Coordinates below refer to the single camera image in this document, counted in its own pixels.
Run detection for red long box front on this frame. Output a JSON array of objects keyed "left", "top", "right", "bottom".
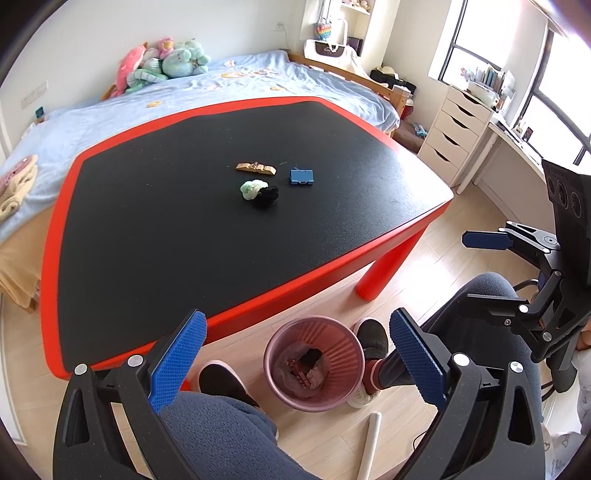
[{"left": 284, "top": 358, "right": 311, "bottom": 389}]

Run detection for small blue box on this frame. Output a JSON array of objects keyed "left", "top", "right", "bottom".
[{"left": 288, "top": 169, "right": 315, "bottom": 185}]

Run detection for black mesh ball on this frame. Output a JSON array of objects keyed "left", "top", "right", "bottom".
[{"left": 250, "top": 186, "right": 280, "bottom": 210}]

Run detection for tan wooden clip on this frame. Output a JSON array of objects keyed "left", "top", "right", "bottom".
[{"left": 235, "top": 162, "right": 276, "bottom": 176}]

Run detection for green white wrapper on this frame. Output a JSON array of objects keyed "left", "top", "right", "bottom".
[{"left": 239, "top": 179, "right": 269, "bottom": 201}]

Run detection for black plastic block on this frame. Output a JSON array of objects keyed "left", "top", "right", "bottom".
[{"left": 298, "top": 348, "right": 322, "bottom": 371}]

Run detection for pink ribbed trash bin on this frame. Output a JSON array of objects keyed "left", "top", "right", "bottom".
[{"left": 263, "top": 316, "right": 365, "bottom": 413}]

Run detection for person right hand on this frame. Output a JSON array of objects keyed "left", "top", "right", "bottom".
[{"left": 576, "top": 322, "right": 591, "bottom": 351}]

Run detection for white desk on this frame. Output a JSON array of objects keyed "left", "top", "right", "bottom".
[{"left": 456, "top": 121, "right": 555, "bottom": 232}]

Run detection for left black slipper foot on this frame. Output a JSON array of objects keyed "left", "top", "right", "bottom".
[{"left": 197, "top": 360, "right": 259, "bottom": 408}]

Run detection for black slipper foot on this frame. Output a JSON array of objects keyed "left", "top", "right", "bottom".
[
  {"left": 348, "top": 318, "right": 390, "bottom": 409},
  {"left": 197, "top": 360, "right": 259, "bottom": 408}
]

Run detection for white drawer cabinet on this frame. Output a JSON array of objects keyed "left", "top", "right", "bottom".
[{"left": 418, "top": 86, "right": 493, "bottom": 187}]

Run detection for right black slipper foot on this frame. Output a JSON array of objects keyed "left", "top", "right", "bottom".
[{"left": 348, "top": 318, "right": 390, "bottom": 409}]

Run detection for red-edged black table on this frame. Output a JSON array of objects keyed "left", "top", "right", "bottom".
[{"left": 40, "top": 97, "right": 453, "bottom": 379}]

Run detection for white tote bag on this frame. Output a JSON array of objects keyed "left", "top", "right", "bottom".
[{"left": 304, "top": 39, "right": 363, "bottom": 74}]

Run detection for white shelf unit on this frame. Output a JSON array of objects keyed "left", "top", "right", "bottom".
[{"left": 294, "top": 0, "right": 401, "bottom": 73}]

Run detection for folded beige pink blankets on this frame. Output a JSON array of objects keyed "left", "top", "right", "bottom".
[{"left": 0, "top": 154, "right": 38, "bottom": 222}]

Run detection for rainbow small bag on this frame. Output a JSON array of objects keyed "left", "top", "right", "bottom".
[{"left": 315, "top": 21, "right": 332, "bottom": 42}]

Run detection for bed with blue sheet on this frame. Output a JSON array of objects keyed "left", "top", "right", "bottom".
[{"left": 1, "top": 50, "right": 410, "bottom": 309}]

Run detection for striped green plush toy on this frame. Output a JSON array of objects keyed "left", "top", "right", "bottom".
[{"left": 125, "top": 58, "right": 168, "bottom": 93}]

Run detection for pink plush toy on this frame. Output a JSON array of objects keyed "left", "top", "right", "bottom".
[{"left": 109, "top": 44, "right": 146, "bottom": 98}]

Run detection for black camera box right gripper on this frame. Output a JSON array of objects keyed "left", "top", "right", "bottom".
[{"left": 542, "top": 159, "right": 590, "bottom": 262}]

